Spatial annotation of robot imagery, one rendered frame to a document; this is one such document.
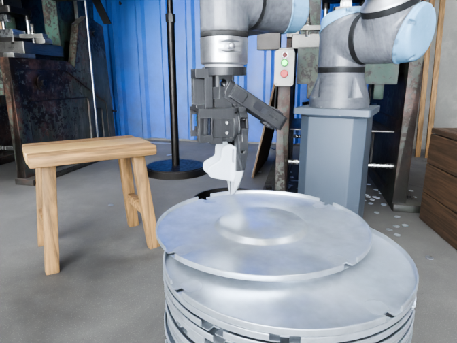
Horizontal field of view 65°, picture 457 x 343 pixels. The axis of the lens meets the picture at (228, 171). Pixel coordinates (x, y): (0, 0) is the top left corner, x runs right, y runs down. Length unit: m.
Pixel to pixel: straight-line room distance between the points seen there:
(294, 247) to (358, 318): 0.13
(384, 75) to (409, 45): 0.74
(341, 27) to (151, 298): 0.79
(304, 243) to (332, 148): 0.50
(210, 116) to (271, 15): 0.19
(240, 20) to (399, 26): 0.39
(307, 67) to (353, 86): 0.63
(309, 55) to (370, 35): 0.70
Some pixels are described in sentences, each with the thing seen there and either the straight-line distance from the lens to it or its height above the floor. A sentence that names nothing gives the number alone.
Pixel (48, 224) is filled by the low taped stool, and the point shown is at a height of 0.14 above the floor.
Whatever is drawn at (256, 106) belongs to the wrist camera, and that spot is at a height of 0.48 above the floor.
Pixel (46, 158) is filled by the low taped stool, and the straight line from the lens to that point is 1.03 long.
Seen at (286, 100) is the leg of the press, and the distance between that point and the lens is 1.50.
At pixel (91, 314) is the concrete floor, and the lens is 0.94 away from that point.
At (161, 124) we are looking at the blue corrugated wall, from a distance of 3.17.
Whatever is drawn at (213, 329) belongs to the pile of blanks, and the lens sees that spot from 0.37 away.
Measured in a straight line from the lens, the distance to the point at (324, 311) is 0.36.
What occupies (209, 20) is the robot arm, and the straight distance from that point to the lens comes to 0.57.
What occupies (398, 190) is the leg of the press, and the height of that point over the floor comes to 0.09.
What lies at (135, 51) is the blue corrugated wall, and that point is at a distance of 3.23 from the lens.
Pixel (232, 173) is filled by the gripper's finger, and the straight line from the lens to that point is 0.60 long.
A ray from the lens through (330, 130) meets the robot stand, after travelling 0.93.
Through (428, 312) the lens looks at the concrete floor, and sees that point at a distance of 1.00.
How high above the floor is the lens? 0.52
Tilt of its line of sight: 14 degrees down
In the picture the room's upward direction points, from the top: straight up
